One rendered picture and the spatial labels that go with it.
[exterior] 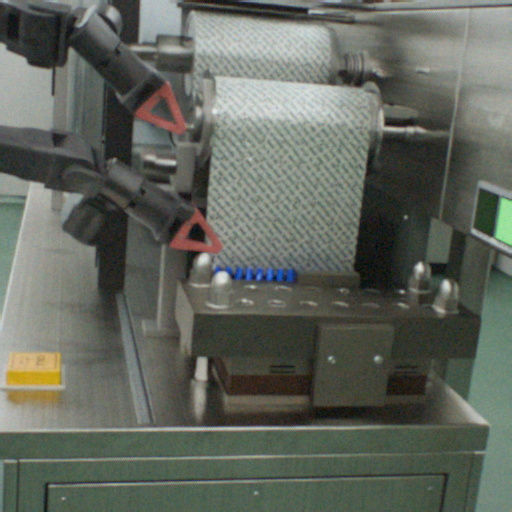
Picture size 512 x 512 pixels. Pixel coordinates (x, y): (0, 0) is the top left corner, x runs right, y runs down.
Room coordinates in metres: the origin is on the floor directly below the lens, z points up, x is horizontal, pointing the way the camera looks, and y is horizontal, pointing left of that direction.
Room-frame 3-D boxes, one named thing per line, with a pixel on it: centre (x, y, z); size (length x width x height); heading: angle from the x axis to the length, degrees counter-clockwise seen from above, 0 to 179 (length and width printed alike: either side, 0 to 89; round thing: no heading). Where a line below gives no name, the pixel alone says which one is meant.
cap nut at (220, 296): (1.08, 0.04, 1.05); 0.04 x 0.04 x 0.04
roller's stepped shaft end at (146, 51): (1.52, 0.24, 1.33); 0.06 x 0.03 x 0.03; 104
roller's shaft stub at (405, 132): (1.37, -0.19, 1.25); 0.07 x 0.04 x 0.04; 104
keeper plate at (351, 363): (1.08, -0.14, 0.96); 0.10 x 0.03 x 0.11; 104
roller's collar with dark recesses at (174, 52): (1.54, 0.18, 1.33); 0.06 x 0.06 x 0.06; 14
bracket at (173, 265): (1.32, 0.15, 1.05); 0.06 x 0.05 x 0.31; 104
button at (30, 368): (1.09, 0.29, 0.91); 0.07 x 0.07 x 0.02; 14
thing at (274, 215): (1.27, -0.03, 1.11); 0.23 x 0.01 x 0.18; 104
